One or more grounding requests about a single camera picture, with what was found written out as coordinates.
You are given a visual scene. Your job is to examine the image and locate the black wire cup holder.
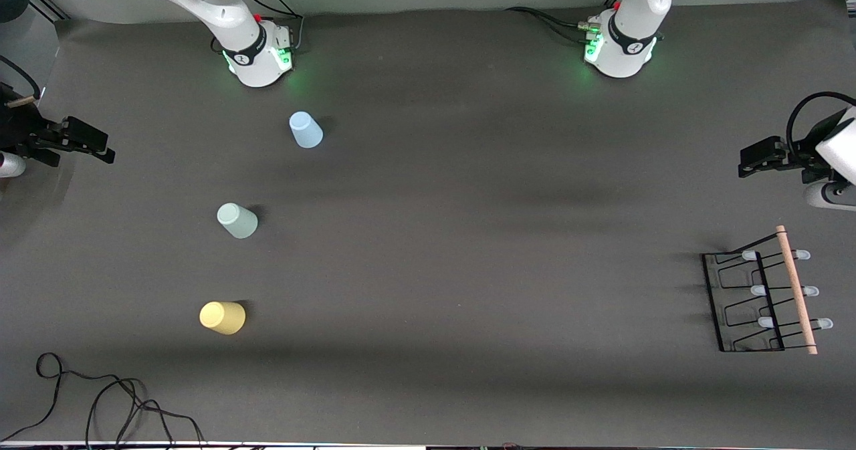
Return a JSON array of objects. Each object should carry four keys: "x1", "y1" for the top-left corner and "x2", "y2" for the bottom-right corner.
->
[{"x1": 702, "y1": 225, "x2": 834, "y2": 355}]

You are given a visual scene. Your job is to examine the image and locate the pale green plastic cup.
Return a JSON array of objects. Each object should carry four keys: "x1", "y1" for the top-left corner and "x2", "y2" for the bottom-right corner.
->
[{"x1": 217, "y1": 203, "x2": 259, "y2": 239}]

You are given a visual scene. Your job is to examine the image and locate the yellow plastic cup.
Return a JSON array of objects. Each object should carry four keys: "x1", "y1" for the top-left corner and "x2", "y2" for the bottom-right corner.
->
[{"x1": 199, "y1": 301, "x2": 246, "y2": 336}]

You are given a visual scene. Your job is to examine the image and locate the light blue plastic cup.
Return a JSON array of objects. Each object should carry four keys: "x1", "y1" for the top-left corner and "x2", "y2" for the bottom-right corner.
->
[{"x1": 289, "y1": 111, "x2": 324, "y2": 149}]

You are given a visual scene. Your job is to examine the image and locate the dark grey table mat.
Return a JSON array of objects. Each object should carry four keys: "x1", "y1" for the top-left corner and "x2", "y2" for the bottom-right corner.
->
[{"x1": 0, "y1": 0, "x2": 856, "y2": 445}]

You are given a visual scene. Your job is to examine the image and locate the black frame rail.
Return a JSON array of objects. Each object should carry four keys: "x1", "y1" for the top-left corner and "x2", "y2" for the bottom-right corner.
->
[{"x1": 27, "y1": 0, "x2": 71, "y2": 23}]

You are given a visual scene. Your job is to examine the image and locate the loose black cable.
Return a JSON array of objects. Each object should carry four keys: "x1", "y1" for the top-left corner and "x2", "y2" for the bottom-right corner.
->
[{"x1": 0, "y1": 352, "x2": 208, "y2": 447}]

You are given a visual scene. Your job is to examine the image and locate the black left arm base cables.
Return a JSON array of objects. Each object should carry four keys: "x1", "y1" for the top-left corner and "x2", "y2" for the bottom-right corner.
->
[{"x1": 505, "y1": 5, "x2": 599, "y2": 43}]

